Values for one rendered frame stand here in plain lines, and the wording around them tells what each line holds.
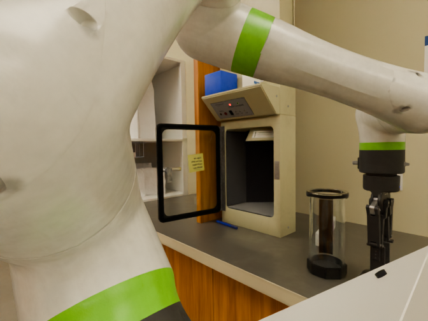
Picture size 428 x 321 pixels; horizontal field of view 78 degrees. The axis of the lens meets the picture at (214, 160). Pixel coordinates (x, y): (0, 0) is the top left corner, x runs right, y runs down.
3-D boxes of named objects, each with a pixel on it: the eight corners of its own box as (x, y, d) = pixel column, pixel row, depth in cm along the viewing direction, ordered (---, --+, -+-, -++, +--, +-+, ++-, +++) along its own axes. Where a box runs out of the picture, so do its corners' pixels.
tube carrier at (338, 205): (316, 255, 81) (317, 186, 80) (354, 267, 73) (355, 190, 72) (299, 266, 74) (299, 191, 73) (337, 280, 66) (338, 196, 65)
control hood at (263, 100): (220, 121, 122) (220, 99, 121) (280, 114, 98) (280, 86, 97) (200, 120, 114) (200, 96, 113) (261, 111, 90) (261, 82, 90)
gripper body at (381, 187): (369, 171, 68) (369, 207, 68) (357, 174, 62) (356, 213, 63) (404, 173, 62) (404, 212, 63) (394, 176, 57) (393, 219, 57)
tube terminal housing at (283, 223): (255, 211, 141) (253, 65, 137) (312, 224, 117) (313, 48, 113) (221, 221, 124) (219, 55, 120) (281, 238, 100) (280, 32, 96)
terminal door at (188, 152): (221, 212, 122) (220, 125, 120) (158, 223, 105) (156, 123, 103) (220, 211, 122) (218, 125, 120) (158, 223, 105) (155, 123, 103)
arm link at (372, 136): (392, 93, 66) (347, 95, 67) (429, 81, 54) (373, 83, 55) (392, 149, 67) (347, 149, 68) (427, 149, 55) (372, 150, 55)
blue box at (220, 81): (221, 99, 119) (221, 78, 119) (237, 95, 112) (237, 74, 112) (204, 96, 113) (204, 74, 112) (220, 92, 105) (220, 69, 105)
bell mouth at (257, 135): (261, 141, 128) (261, 130, 128) (294, 140, 115) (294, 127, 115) (237, 141, 116) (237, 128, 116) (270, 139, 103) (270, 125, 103)
